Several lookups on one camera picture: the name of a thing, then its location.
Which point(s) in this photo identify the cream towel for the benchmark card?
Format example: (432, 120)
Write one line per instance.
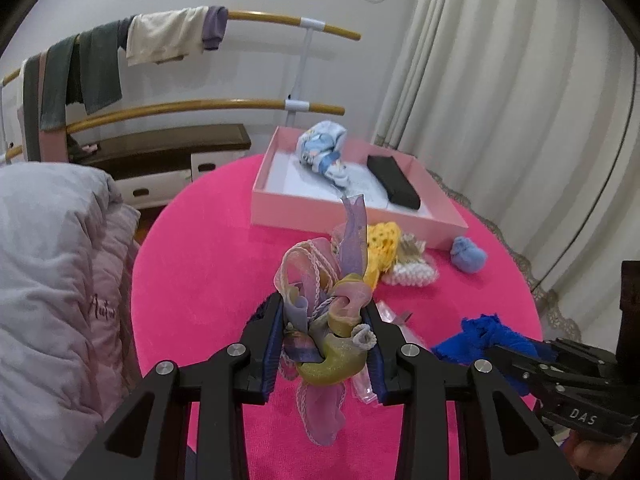
(163, 36)

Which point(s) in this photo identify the wooden double rail rack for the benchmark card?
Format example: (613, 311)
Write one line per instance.
(78, 121)

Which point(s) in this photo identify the dark wood low cabinet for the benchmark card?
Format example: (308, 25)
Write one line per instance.
(151, 168)

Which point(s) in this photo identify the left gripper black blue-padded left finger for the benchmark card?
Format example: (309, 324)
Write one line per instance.
(147, 437)

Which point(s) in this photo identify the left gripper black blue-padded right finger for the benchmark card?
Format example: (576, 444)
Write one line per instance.
(499, 437)

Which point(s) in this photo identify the clear plastic bag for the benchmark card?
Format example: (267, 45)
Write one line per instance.
(387, 319)

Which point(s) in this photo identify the purple cloth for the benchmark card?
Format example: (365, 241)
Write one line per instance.
(214, 27)

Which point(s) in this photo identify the pink shallow box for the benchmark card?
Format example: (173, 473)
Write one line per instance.
(287, 195)

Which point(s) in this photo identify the person's hand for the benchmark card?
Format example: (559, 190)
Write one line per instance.
(598, 457)

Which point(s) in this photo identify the black soft case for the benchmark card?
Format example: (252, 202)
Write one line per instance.
(399, 190)

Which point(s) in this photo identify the pastel ribbon scrunchie bundle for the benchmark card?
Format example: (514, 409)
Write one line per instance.
(326, 340)

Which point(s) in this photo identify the pink tablecloth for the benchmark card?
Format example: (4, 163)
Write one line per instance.
(204, 268)

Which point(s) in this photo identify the light blue patterned cloth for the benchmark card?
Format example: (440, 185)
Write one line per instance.
(320, 149)

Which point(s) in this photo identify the grey quilt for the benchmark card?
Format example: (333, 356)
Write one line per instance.
(67, 356)

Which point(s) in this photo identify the grey pink hanging cloth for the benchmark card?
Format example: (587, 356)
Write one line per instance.
(43, 108)

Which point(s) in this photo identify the light blue small sock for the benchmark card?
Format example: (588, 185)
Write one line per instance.
(466, 256)

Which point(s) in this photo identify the dark green towel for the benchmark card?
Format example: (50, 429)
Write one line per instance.
(93, 69)

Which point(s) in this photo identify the royal blue knitted cloth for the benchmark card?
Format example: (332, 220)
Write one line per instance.
(478, 335)

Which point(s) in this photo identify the cream pleated curtain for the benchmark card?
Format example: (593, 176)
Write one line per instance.
(529, 111)

